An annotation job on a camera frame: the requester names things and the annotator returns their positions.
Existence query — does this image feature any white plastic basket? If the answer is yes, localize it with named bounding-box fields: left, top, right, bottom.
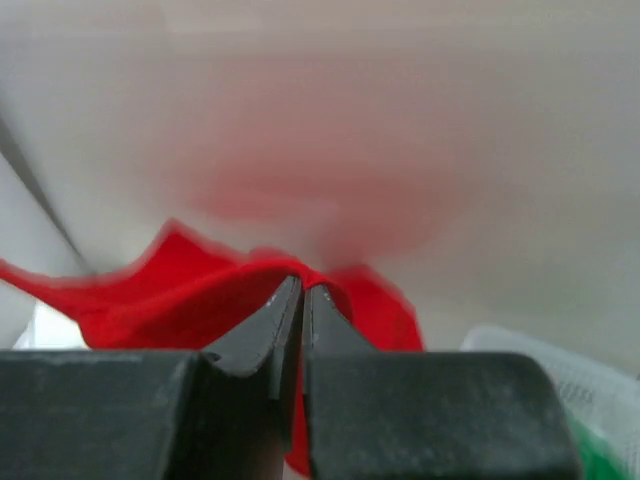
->
left=460, top=326, right=639, bottom=478

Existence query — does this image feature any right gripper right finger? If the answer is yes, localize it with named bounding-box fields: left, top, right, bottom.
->
left=303, top=286, right=582, bottom=479

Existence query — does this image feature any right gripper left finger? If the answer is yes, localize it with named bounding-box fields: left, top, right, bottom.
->
left=1, top=277, right=303, bottom=479

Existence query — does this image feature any red t shirt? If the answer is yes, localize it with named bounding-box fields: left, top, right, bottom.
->
left=1, top=226, right=423, bottom=479

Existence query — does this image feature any green t shirt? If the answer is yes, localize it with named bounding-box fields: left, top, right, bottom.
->
left=569, top=417, right=631, bottom=480

